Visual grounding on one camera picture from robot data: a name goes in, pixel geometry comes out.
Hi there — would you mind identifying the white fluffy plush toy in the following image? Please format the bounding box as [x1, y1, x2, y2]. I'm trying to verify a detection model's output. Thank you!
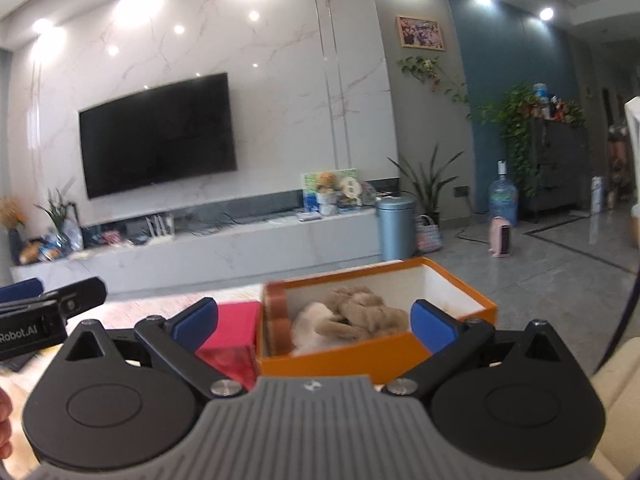
[290, 301, 346, 356]

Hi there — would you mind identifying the white wireless router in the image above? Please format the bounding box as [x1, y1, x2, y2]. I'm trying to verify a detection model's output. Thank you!
[145, 213, 176, 245]

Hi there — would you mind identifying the blue water jug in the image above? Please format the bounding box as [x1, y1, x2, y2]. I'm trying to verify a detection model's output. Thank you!
[488, 160, 519, 228]

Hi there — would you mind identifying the dark grey cabinet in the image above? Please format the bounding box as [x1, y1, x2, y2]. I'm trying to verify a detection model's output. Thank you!
[530, 117, 591, 223]

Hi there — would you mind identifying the red lidded clear box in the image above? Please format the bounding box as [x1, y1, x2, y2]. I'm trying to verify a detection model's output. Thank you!
[195, 301, 263, 392]

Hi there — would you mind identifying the tall leafy potted plant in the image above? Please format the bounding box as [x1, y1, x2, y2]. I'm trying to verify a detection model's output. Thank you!
[387, 145, 466, 226]

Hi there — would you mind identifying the woven checked basket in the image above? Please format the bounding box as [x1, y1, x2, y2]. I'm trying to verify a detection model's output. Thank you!
[415, 215, 443, 256]

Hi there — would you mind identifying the hanging ivy on wall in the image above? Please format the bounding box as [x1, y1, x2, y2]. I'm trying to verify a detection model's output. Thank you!
[397, 56, 471, 106]

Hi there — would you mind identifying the brown teddy bear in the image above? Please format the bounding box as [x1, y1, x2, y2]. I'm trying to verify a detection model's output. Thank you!
[315, 172, 337, 216]

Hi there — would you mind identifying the wooden framed picture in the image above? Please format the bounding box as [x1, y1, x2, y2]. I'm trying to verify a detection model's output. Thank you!
[396, 15, 446, 52]

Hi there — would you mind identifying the person's left hand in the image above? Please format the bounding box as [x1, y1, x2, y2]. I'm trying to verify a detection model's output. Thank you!
[0, 390, 13, 461]

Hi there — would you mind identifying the grey marble television console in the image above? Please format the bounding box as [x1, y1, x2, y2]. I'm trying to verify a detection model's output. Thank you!
[10, 207, 383, 296]

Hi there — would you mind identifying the orange dried flowers vase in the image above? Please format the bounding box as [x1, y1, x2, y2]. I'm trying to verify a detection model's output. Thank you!
[0, 196, 28, 263]

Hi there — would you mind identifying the dark notebook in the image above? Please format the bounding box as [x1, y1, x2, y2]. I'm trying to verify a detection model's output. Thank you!
[0, 350, 41, 373]

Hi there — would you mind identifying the black wall television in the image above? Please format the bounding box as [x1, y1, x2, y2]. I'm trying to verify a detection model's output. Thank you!
[78, 72, 237, 200]

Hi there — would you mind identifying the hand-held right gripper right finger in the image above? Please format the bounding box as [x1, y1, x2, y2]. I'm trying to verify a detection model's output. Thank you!
[382, 299, 573, 396]

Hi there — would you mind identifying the trailing ivy on cabinet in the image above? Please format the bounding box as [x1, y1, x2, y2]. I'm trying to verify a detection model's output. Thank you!
[480, 85, 586, 201]

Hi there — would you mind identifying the orange cardboard box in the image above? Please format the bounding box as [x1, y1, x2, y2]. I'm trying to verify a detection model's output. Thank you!
[256, 257, 498, 391]

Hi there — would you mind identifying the pink space heater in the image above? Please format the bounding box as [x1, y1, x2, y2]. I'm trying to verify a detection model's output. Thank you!
[489, 216, 514, 259]

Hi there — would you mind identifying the green picture board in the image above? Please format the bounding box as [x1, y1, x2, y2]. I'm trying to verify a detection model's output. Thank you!
[301, 168, 358, 216]

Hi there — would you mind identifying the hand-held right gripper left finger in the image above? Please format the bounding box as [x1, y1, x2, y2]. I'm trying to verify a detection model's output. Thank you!
[62, 297, 248, 398]

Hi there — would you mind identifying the blue metal trash can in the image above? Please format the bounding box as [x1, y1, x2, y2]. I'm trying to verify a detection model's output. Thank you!
[375, 195, 417, 263]

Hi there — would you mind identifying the green plant in vase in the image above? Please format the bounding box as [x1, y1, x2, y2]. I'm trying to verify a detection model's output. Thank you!
[34, 189, 83, 251]

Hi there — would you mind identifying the brown plush rabbit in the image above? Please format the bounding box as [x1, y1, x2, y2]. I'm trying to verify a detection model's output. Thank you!
[312, 286, 411, 343]

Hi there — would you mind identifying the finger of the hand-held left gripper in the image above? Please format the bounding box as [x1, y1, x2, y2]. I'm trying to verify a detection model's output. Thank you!
[42, 276, 108, 318]
[0, 277, 45, 305]

